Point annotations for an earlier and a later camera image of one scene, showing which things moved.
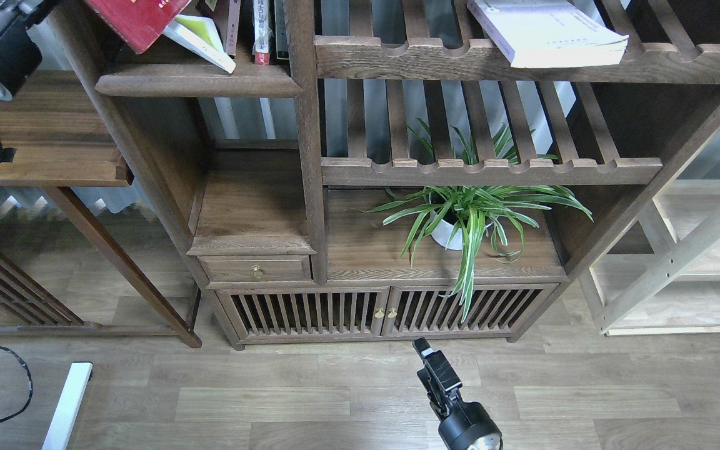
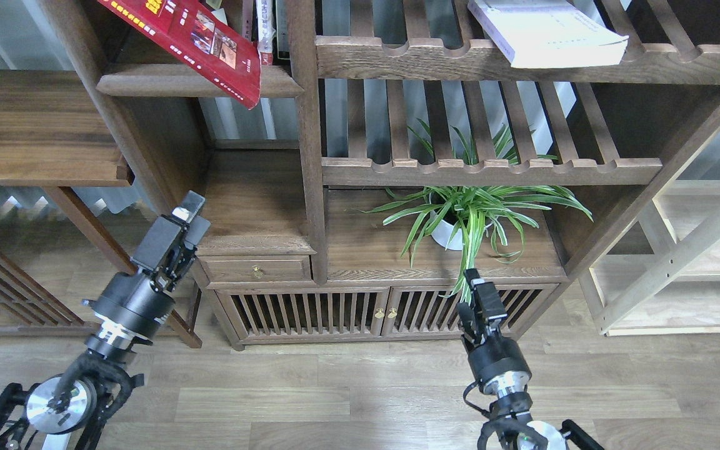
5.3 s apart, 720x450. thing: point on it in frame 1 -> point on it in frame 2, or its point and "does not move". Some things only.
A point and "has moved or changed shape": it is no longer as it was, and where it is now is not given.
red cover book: x=139 y=22 has moved or changed shape
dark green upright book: x=281 y=31 does not move
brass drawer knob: x=257 y=272 does not move
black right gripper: x=463 y=425 -> x=500 y=362
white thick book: x=535 y=34 does not move
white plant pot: x=445 y=234 does not move
